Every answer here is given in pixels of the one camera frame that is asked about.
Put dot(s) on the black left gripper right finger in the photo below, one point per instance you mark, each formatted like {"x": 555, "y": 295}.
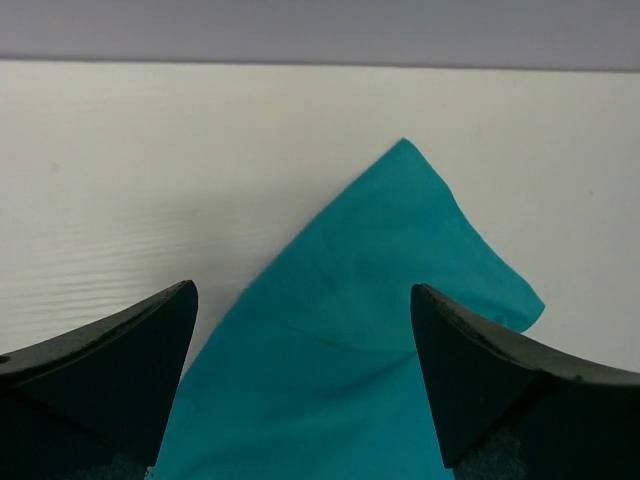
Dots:
{"x": 505, "y": 406}

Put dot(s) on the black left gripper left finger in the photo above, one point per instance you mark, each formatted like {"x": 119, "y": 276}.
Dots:
{"x": 93, "y": 403}

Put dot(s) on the teal t-shirt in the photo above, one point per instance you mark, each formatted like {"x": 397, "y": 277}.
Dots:
{"x": 313, "y": 373}

